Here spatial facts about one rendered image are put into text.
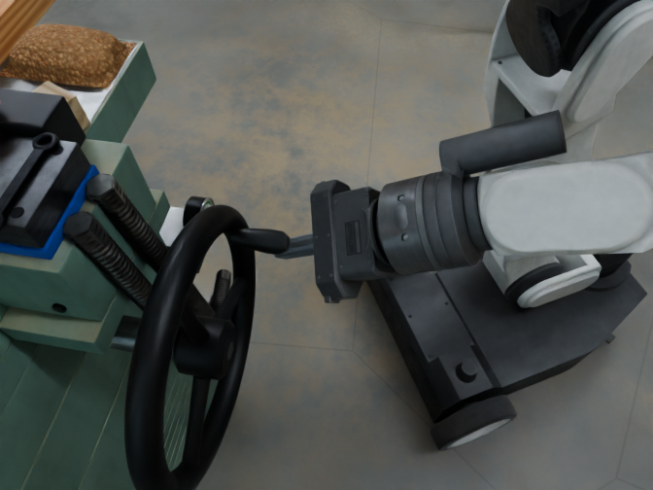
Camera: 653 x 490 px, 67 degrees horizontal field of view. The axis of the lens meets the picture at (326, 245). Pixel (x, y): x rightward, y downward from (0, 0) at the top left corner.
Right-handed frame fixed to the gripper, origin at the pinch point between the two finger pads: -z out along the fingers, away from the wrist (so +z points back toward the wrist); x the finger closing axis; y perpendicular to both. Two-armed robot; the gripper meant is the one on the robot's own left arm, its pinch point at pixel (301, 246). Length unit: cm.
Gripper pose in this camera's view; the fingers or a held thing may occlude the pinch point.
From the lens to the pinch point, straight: 52.0
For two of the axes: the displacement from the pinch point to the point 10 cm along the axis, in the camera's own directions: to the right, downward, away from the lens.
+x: -0.7, -9.8, 1.9
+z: 8.5, -1.5, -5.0
